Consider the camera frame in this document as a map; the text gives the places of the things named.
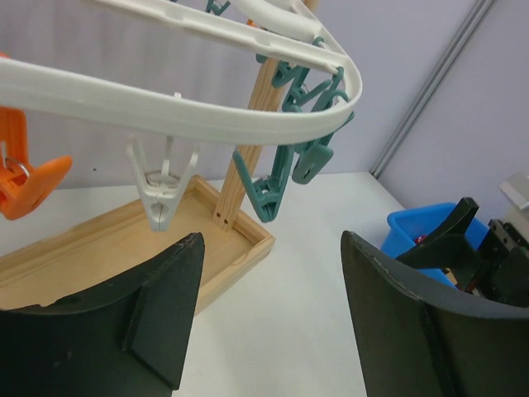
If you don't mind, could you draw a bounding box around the white clothes peg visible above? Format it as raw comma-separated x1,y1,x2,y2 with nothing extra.
126,135,200,232

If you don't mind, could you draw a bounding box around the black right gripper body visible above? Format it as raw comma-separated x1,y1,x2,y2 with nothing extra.
464,219,528,309

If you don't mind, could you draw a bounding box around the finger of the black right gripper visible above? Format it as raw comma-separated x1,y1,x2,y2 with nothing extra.
395,198,479,285

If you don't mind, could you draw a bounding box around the teal clothes peg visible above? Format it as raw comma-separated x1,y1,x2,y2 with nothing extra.
292,112,355,184
232,145,294,222

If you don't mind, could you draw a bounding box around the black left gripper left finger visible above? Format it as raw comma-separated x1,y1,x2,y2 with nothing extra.
1,232,205,396

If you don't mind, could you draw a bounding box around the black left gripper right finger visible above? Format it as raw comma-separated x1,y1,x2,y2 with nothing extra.
341,231,528,396

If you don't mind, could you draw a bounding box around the wooden hanger stand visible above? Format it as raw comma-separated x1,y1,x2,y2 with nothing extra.
0,0,322,318

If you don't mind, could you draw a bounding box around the white plastic sock hanger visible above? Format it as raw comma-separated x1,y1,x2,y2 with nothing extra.
1,1,363,146

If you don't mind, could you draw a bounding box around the blue plastic bin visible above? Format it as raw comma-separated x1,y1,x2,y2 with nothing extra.
379,202,488,288

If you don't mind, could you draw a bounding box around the orange clothes peg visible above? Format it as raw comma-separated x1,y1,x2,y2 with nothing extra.
0,51,74,221

